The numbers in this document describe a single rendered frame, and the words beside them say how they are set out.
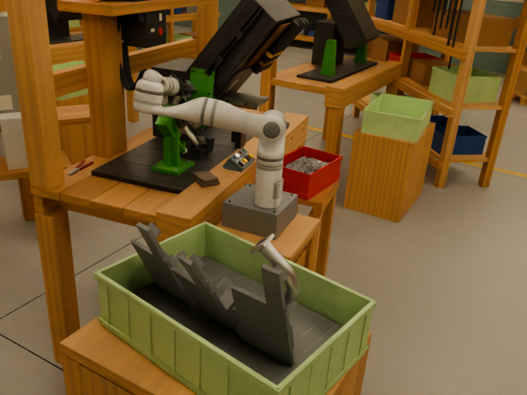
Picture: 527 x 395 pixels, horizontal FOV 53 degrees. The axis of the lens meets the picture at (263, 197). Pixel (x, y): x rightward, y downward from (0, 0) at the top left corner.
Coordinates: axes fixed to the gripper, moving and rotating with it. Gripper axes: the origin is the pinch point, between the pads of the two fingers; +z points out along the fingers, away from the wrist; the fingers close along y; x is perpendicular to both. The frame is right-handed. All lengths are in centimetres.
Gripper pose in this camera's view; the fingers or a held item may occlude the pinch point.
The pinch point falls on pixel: (187, 88)
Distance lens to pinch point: 239.2
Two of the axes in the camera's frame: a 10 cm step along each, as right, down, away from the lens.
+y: -5.5, -8.3, 0.7
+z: 3.1, -1.3, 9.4
